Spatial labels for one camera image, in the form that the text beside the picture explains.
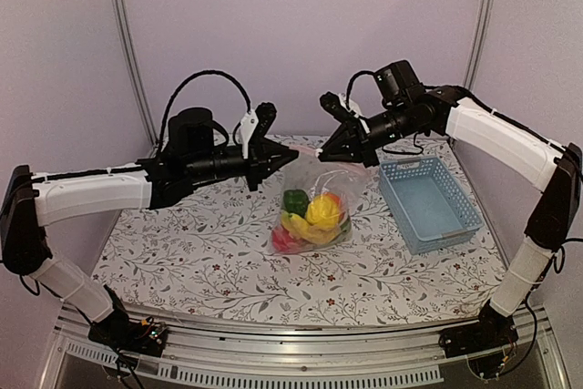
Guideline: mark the floral patterned table mat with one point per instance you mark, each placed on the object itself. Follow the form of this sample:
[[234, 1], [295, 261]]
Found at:
[[231, 253]]

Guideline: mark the yellow toy bell pepper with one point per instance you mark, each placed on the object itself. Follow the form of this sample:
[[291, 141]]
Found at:
[[324, 213]]

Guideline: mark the right aluminium frame post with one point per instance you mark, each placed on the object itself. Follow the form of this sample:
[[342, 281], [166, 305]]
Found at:
[[478, 43]]

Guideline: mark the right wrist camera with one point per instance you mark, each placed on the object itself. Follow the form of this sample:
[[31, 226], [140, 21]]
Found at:
[[343, 109]]

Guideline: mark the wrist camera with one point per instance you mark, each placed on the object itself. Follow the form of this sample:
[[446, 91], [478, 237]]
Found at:
[[343, 109], [254, 124]]

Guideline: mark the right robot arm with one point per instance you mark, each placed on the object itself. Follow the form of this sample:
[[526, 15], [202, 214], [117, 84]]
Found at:
[[553, 172]]

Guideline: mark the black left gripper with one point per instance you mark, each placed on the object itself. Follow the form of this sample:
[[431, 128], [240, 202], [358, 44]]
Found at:
[[262, 164]]

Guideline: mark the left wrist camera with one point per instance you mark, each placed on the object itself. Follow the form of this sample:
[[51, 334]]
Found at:
[[254, 124]]

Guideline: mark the aluminium frame post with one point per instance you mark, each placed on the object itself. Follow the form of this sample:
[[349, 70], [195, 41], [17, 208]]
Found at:
[[478, 43], [131, 60]]

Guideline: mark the clear zip top bag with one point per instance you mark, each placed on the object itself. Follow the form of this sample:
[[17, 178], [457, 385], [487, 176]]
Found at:
[[307, 172]]

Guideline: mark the red toy apple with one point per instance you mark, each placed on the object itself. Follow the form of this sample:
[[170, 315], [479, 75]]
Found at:
[[283, 242]]

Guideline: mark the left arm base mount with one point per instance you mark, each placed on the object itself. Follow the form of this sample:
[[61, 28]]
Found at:
[[120, 334]]

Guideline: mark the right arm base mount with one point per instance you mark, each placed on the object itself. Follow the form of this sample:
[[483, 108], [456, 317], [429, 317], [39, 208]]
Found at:
[[492, 339]]

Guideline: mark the aluminium front rail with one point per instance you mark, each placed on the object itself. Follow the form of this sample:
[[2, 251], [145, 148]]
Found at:
[[204, 352]]

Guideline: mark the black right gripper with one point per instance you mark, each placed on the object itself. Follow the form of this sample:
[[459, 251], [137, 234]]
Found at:
[[360, 146]]

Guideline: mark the left aluminium frame post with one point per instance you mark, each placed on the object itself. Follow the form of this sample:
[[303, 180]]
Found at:
[[131, 60]]

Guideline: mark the light blue plastic basket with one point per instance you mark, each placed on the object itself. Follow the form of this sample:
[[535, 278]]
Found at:
[[429, 206]]

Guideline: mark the yellow toy banana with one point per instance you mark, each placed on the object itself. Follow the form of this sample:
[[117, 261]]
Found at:
[[299, 228]]

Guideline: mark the green toy watermelon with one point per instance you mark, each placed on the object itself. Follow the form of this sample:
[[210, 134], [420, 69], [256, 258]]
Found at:
[[346, 226]]

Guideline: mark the orange toy orange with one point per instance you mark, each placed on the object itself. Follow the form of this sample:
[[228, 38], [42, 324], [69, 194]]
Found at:
[[336, 199]]

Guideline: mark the green toy bell pepper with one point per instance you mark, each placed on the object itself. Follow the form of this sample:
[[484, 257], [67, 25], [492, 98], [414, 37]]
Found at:
[[295, 201]]

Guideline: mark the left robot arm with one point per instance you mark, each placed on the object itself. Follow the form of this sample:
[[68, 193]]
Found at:
[[190, 159]]

